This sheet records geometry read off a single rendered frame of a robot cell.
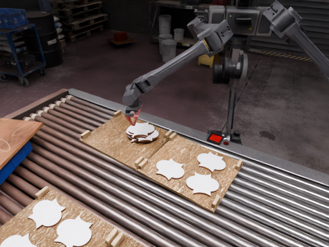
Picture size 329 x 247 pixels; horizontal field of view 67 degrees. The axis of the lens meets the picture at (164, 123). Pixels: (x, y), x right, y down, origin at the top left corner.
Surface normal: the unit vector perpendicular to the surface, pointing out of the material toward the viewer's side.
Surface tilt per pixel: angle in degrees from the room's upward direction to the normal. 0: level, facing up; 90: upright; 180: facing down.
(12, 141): 0
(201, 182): 0
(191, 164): 0
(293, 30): 87
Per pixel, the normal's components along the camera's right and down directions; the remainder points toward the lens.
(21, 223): 0.00, -0.82
